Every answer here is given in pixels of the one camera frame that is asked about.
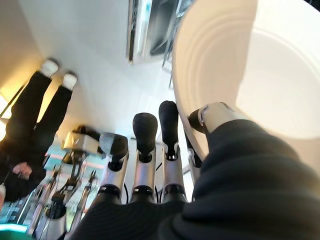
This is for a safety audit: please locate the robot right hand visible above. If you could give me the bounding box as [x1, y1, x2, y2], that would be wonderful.
[72, 100, 320, 240]

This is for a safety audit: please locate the person in black clothes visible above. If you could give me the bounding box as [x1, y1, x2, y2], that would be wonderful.
[0, 58, 79, 204]

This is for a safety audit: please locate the wire dishwasher rack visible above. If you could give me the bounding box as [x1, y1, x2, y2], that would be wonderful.
[149, 0, 195, 74]

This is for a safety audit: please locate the large cream ceramic plate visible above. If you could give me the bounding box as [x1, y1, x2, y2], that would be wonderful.
[170, 0, 320, 161]

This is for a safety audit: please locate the open dishwasher door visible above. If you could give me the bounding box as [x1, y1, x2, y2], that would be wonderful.
[125, 0, 187, 65]

